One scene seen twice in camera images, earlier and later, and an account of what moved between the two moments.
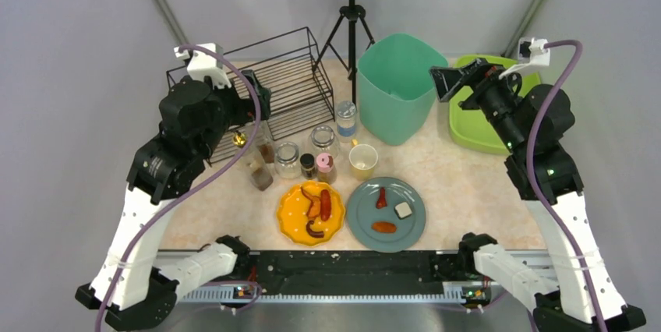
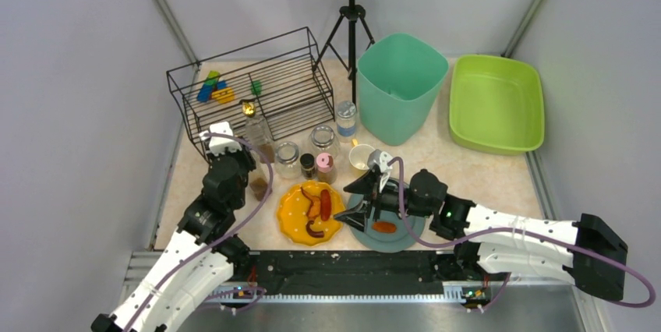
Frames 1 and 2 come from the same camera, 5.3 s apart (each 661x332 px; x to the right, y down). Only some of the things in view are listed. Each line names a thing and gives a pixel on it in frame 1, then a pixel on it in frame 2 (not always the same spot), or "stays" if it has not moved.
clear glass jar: [287, 160] stays
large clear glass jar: [323, 139] stays
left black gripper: [260, 96] → [240, 159]
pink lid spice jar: [326, 173] stays
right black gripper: [475, 83] → [369, 197]
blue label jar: [346, 121] stays
